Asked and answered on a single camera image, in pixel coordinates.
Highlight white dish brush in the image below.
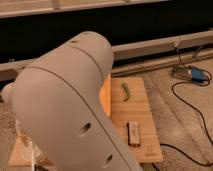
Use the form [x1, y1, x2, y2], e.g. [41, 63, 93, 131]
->
[31, 146, 36, 171]

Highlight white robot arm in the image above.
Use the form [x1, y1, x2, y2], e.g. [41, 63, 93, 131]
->
[2, 31, 143, 171]

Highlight white plastic cup stack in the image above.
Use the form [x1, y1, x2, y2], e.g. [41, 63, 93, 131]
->
[21, 141, 45, 161]

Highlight yellow plastic bin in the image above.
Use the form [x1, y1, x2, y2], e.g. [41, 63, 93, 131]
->
[100, 75, 111, 116]

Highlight green pepper toy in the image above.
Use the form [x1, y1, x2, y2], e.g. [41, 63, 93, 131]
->
[122, 82, 131, 102]

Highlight brown chocolate bar box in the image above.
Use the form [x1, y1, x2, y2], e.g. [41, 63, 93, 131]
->
[127, 121, 140, 147]

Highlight blue power box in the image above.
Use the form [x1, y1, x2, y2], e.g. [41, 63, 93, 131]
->
[172, 66, 206, 83]

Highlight black cable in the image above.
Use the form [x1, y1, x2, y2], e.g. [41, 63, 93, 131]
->
[160, 43, 213, 167]

